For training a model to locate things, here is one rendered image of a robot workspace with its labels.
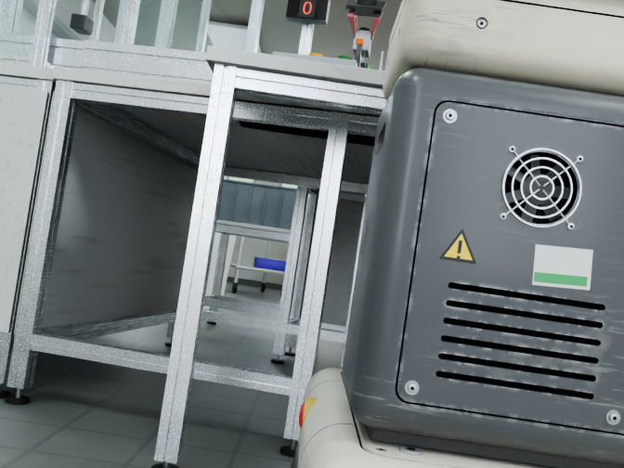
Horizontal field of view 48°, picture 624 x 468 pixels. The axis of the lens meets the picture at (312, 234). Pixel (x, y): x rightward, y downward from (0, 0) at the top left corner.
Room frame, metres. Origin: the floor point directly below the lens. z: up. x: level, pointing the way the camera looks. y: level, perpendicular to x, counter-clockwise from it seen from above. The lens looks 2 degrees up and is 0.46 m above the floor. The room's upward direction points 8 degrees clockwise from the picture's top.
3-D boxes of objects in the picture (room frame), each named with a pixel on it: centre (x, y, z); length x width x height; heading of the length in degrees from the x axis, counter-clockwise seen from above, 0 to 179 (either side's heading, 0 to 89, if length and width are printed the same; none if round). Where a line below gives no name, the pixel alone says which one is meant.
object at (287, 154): (2.36, -0.13, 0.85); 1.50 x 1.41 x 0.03; 81
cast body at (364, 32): (1.94, -0.06, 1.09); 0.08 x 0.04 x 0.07; 171
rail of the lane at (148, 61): (1.81, 0.23, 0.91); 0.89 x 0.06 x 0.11; 81
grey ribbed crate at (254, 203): (4.04, 0.25, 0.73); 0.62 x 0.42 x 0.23; 81
